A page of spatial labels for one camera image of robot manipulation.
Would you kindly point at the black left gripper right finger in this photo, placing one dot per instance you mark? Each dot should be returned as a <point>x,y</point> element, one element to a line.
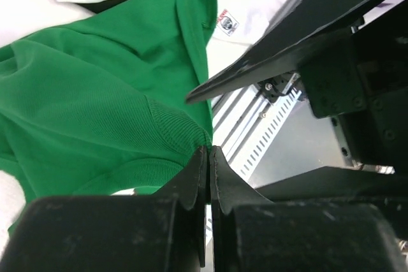
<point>252,233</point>

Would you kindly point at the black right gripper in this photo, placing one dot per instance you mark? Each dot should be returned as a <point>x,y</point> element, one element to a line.
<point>358,79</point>

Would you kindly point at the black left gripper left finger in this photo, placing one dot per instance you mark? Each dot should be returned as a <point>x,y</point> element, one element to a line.
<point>164,231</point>

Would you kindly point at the green tank top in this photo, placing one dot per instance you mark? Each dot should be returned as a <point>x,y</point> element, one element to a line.
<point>97,106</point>

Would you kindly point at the perforated grey cable duct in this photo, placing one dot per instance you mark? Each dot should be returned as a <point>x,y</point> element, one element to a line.
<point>245,156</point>

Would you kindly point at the aluminium mounting rail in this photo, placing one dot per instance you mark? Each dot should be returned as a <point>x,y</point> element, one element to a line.
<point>235,113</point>

